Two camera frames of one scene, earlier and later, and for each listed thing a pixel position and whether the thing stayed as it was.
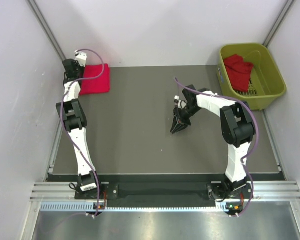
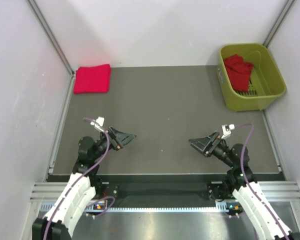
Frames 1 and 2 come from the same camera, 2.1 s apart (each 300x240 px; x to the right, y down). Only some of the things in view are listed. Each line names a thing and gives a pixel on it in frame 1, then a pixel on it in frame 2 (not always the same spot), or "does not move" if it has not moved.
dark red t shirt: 239,71 does not move
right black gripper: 177,126 → 206,145
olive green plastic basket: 267,83 does not move
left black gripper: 76,63 → 118,139
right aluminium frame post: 279,21 does not move
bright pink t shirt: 101,84 does not move
